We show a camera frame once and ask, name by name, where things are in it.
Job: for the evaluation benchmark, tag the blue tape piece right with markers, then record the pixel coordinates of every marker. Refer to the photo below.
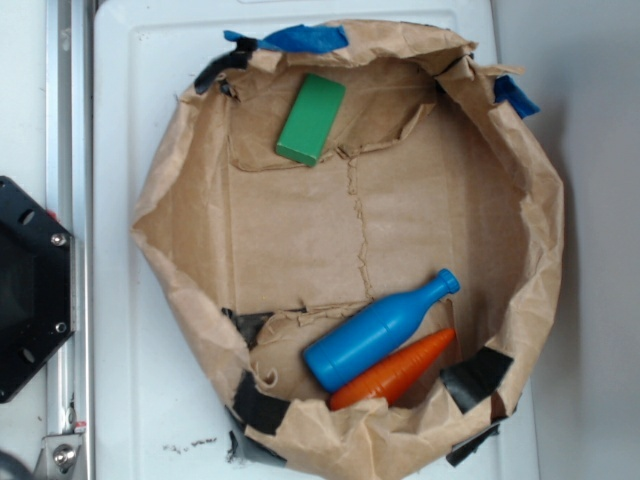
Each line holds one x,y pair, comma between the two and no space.
506,90

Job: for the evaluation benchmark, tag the black tape piece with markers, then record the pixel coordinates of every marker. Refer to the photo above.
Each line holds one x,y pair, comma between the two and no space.
236,59
260,411
471,381

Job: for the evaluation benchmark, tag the black tape piece top left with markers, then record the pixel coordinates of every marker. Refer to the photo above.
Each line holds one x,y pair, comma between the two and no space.
236,59

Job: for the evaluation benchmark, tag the aluminium frame rail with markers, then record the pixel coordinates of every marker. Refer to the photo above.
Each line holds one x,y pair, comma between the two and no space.
69,447

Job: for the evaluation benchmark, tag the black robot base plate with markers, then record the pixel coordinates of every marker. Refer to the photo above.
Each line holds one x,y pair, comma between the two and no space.
36,288

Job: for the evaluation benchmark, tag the crumpled brown paper bag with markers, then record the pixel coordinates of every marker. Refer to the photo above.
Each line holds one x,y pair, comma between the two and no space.
259,256

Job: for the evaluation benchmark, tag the black tape piece lower right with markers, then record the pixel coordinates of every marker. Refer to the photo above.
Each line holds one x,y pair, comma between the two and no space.
471,381

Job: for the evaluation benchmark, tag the blue tape piece top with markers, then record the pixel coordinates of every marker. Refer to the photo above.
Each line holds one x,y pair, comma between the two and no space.
318,39

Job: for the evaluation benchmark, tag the blue toy bottle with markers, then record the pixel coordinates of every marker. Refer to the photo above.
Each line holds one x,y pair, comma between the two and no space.
370,335

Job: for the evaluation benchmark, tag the green rectangular block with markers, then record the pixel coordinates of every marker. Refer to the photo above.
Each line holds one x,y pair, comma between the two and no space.
310,120

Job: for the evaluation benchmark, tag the orange toy carrot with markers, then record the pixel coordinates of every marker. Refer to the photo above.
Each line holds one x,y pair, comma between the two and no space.
390,378

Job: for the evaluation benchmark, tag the black tape piece lower left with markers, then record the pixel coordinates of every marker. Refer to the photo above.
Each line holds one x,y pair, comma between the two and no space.
260,411

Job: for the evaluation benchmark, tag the blue tape piece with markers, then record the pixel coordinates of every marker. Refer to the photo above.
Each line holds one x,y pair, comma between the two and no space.
506,90
318,39

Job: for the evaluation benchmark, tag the white plastic tray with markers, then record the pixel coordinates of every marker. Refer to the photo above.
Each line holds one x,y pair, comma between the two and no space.
156,414

